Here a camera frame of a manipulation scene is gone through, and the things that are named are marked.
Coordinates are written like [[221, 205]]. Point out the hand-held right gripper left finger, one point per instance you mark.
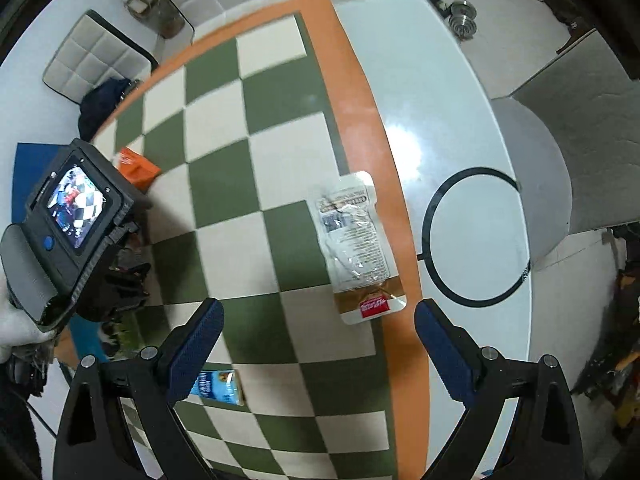
[[197, 355]]

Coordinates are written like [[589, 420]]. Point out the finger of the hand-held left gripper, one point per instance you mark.
[[122, 287]]

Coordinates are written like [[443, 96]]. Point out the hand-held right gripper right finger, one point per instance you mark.
[[445, 355]]

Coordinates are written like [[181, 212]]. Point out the clear snack packet gold band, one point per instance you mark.
[[352, 240]]

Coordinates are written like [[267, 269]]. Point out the person's left hand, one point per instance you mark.
[[15, 332]]

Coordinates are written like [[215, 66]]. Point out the blue white stick packet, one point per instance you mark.
[[222, 386]]

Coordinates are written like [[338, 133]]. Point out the blue wedge cushion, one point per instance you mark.
[[30, 165]]

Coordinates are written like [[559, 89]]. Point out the orange snack packet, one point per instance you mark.
[[136, 169]]

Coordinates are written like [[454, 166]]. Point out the dark clothes bundle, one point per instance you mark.
[[102, 105]]

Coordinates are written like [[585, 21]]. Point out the dark floor clutter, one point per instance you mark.
[[620, 335]]

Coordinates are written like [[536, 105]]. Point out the green white checkered table mat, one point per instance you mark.
[[280, 160]]

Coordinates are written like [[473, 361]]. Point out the brown floor object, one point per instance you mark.
[[141, 2]]

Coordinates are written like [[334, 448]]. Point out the grey shell chair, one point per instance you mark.
[[575, 135]]

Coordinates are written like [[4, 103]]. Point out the silver dumbbell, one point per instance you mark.
[[462, 17]]

